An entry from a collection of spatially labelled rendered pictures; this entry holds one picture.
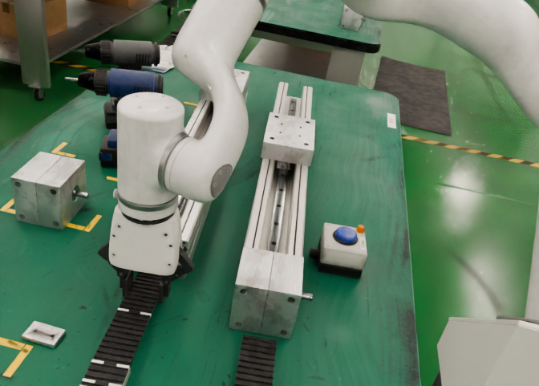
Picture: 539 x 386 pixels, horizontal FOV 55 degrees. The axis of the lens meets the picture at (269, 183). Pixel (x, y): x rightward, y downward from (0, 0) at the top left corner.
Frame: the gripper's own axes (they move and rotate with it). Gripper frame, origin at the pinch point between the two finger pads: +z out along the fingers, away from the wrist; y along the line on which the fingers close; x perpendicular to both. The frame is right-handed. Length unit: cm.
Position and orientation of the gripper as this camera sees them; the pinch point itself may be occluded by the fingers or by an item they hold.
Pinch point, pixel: (145, 286)
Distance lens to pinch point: 85.5
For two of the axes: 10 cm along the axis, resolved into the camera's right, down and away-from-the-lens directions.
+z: -1.5, 8.4, 5.2
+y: 9.8, 1.8, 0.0
